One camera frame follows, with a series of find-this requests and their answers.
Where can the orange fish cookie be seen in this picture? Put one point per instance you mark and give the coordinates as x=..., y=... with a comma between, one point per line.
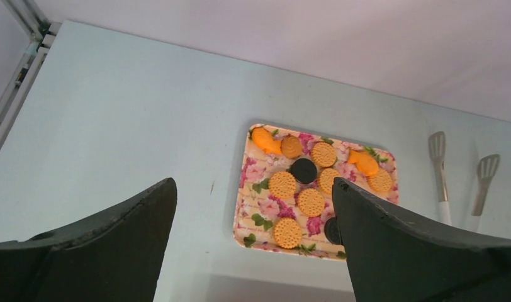
x=265, y=140
x=364, y=163

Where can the floral serving tray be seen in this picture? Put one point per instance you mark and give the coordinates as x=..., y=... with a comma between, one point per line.
x=257, y=210

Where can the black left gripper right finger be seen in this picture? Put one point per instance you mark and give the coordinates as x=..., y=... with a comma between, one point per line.
x=394, y=254

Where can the metal tongs white handle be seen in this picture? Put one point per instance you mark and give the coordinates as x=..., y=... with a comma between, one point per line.
x=485, y=171

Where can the orange fish cookie left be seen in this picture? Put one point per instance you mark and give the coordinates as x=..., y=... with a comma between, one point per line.
x=265, y=140

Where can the brown round cookie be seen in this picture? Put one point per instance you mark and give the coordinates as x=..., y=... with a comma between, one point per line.
x=291, y=147

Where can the black sandwich cookie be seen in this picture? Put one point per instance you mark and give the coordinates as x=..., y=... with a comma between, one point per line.
x=304, y=170
x=332, y=232

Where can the aluminium frame post left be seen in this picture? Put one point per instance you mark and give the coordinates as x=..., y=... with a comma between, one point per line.
x=26, y=35

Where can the black sandwich cookie on tray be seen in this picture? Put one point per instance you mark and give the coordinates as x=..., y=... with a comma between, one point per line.
x=304, y=170

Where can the round yellow biscuit bottom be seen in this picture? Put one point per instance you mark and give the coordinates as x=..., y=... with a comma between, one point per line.
x=287, y=233

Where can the orange fish cookie right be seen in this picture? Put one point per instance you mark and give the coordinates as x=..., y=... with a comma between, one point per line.
x=364, y=163

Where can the round yellow biscuit top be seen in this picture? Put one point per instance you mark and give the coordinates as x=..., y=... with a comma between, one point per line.
x=323, y=154

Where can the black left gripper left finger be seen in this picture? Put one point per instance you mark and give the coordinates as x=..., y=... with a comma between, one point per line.
x=113, y=255

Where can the round yellow biscuit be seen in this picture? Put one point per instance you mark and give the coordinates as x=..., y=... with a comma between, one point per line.
x=323, y=154
x=287, y=233
x=380, y=182
x=311, y=202
x=282, y=185
x=326, y=179

